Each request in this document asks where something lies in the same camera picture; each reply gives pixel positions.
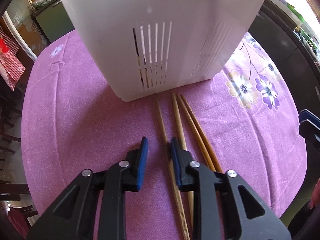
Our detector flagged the dark sink counter cabinets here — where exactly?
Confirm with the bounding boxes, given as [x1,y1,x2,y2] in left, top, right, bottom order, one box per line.
[248,0,320,121]

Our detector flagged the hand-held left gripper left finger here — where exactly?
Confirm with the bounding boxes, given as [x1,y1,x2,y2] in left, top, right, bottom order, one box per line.
[26,137,149,240]

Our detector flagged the white plastic utensil holder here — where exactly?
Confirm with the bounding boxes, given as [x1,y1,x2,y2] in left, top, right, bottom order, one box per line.
[53,0,272,102]

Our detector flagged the green lower kitchen cabinets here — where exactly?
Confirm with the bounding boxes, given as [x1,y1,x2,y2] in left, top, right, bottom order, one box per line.
[35,1,76,43]

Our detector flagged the person's right hand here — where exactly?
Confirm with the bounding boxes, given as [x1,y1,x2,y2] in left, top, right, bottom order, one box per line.
[309,179,320,210]

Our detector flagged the red checkered apron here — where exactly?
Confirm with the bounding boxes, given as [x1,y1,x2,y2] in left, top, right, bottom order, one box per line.
[0,26,26,92]

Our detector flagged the sliding glass door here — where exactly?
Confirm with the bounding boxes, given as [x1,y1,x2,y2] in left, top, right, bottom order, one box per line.
[2,0,49,62]

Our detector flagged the white dish with plants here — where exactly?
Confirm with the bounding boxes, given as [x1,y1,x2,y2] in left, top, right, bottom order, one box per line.
[301,33,320,56]

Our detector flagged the dark brown chopstick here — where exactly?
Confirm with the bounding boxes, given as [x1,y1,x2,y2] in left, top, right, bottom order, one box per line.
[180,94,224,174]
[176,94,217,173]

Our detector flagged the light bamboo chopstick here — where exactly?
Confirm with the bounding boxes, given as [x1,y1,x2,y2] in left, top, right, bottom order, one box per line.
[171,93,195,240]
[156,99,190,240]

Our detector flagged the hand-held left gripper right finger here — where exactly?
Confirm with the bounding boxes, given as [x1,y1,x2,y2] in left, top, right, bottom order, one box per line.
[170,137,292,240]

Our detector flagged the dark wooden chair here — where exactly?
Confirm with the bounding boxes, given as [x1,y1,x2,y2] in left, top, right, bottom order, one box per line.
[0,175,38,238]
[0,80,23,162]

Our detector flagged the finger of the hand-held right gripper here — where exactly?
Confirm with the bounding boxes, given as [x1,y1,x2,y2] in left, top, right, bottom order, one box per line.
[298,120,320,153]
[300,108,320,122]

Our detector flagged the pink floral tablecloth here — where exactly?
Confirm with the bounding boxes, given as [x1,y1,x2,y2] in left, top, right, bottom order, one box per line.
[21,28,308,240]

